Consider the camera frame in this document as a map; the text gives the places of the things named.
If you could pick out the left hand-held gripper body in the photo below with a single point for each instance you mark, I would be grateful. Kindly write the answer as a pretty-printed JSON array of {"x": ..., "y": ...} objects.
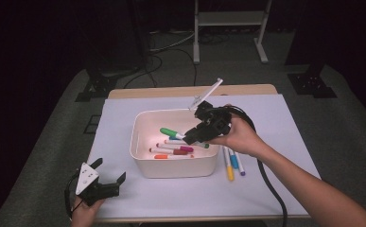
[{"x": 97, "y": 190}]

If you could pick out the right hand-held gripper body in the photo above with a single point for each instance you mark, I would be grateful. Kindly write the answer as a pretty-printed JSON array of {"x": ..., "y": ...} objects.
[{"x": 215, "y": 121}]

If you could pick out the dark green marker pen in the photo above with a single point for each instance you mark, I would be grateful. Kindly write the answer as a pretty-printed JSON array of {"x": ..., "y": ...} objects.
[{"x": 205, "y": 145}]

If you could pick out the magenta marker pen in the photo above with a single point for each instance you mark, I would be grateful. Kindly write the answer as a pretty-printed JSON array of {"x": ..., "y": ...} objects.
[{"x": 187, "y": 148}]

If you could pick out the peach marker pen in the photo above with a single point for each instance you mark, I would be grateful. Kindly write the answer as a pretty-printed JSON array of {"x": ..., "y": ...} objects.
[{"x": 174, "y": 142}]

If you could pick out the brown marker pen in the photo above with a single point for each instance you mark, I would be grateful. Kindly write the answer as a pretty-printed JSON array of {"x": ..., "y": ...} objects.
[{"x": 180, "y": 152}]

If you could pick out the light green marker pen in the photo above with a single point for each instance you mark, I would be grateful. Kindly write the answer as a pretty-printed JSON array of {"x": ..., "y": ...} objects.
[{"x": 169, "y": 132}]

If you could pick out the white plastic storage box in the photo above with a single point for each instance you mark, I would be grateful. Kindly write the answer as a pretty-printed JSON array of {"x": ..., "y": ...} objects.
[{"x": 171, "y": 167}]

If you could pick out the person's left hand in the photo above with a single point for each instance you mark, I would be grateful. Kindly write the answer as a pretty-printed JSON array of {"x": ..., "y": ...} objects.
[{"x": 83, "y": 215}]

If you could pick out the person's right hand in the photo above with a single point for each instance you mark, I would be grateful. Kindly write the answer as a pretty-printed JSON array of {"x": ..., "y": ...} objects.
[{"x": 243, "y": 135}]

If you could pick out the light blue marker pen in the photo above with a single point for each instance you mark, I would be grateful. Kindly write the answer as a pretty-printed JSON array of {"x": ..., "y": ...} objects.
[{"x": 234, "y": 161}]

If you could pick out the yellow marker pen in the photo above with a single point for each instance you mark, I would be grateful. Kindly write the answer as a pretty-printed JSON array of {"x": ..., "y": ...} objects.
[{"x": 230, "y": 173}]

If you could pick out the pale lavender table mat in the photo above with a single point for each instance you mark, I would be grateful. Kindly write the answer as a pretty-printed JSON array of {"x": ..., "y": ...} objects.
[{"x": 171, "y": 198}]

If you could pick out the black stand with legs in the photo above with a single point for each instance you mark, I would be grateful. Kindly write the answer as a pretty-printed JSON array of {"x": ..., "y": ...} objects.
[{"x": 98, "y": 85}]

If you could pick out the white metal stand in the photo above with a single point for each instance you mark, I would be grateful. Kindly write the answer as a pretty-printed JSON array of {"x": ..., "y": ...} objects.
[{"x": 231, "y": 18}]

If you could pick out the dark square floor frame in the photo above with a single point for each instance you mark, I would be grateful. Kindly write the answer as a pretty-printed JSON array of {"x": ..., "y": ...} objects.
[{"x": 87, "y": 124}]

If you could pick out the black stand with base plate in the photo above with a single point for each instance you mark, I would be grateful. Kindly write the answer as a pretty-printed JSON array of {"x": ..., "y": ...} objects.
[{"x": 310, "y": 85}]

